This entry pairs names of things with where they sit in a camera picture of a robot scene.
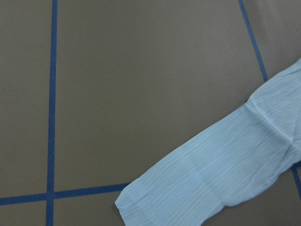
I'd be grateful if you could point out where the light blue button shirt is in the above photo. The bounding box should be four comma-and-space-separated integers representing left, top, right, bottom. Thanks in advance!
115, 61, 301, 226

